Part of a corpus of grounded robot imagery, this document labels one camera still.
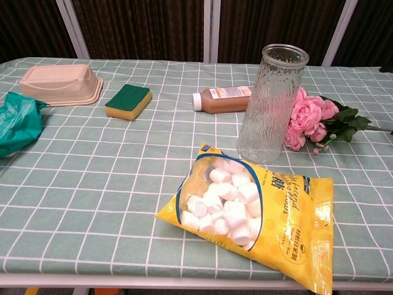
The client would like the pink artificial flower bouquet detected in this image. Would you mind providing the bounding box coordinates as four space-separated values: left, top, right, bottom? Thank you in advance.
284 87 393 154

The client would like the textured clear glass vase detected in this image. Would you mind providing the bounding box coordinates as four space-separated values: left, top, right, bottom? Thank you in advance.
235 43 310 164

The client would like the brown drink bottle white cap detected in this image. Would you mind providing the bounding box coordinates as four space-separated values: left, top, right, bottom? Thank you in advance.
192 85 255 114

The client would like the green and yellow sponge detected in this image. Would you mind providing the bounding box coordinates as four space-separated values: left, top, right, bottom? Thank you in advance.
104 84 154 122

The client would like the green checked tablecloth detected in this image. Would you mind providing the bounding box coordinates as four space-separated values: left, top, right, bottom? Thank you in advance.
0 57 393 283

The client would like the yellow marshmallow bag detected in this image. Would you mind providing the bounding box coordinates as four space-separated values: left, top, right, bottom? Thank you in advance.
154 142 335 295

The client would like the beige plastic lidded container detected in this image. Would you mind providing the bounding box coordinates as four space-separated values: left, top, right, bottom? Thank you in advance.
18 63 104 107

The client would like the teal wet wipes pack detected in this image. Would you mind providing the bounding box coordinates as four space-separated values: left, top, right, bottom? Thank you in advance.
0 91 50 159

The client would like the grey partition frame post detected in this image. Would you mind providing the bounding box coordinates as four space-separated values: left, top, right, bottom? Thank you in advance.
321 0 359 67
203 0 221 64
55 0 91 60

